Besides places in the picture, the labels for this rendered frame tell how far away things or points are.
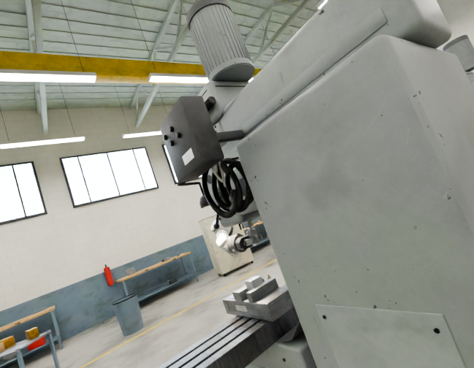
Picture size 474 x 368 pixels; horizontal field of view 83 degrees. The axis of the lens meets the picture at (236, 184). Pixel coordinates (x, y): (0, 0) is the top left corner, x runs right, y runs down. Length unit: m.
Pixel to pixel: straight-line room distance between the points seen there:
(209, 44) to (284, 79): 0.44
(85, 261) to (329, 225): 8.12
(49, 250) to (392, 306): 8.28
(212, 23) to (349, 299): 1.07
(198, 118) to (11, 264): 8.00
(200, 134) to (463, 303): 0.68
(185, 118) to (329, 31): 0.43
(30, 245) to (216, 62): 7.87
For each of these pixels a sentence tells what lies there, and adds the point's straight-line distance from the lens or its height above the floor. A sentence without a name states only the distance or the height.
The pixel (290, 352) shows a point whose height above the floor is 0.83.
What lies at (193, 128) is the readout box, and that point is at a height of 1.62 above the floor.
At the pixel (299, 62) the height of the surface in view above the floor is 1.68.
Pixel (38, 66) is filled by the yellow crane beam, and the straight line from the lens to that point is 5.99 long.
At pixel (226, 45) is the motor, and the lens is 1.18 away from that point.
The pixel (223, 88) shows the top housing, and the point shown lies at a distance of 1.15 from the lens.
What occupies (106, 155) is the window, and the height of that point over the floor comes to 4.52.
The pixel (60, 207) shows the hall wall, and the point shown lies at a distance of 8.75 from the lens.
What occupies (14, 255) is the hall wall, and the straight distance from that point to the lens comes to 8.60.
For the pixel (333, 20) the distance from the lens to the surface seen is 0.79.
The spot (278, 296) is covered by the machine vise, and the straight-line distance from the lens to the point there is 1.16.
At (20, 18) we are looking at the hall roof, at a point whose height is 6.18.
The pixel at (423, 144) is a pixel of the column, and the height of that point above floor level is 1.35.
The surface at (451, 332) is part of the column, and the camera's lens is 0.67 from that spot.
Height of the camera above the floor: 1.34
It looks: 7 degrees up
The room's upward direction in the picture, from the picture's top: 20 degrees counter-clockwise
